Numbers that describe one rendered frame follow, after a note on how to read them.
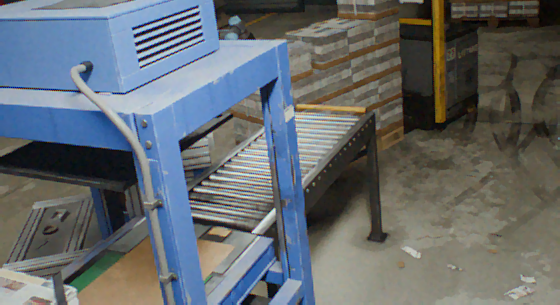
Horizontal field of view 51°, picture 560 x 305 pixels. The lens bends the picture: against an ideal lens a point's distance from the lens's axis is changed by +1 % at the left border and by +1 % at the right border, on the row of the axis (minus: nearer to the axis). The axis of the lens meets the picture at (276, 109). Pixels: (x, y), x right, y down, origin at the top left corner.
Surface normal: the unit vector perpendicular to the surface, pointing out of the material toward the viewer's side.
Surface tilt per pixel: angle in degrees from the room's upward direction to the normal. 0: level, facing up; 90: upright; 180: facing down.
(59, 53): 90
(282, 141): 90
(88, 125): 90
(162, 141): 90
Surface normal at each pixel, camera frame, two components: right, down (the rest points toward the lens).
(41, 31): -0.45, 0.34
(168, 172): 0.88, 0.06
